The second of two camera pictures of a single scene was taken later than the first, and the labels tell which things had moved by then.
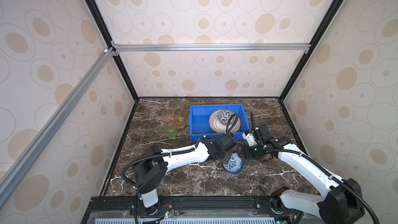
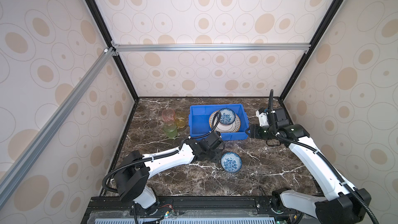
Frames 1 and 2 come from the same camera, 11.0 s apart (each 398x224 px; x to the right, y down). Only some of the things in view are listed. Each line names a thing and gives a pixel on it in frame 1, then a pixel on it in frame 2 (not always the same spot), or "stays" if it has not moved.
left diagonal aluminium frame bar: x=53 y=120 stays
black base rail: x=196 y=210 stays
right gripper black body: x=255 y=151 → x=265 y=133
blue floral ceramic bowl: x=235 y=165 → x=227 y=116
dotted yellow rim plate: x=224 y=121 stays
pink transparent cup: x=168 y=115 stays
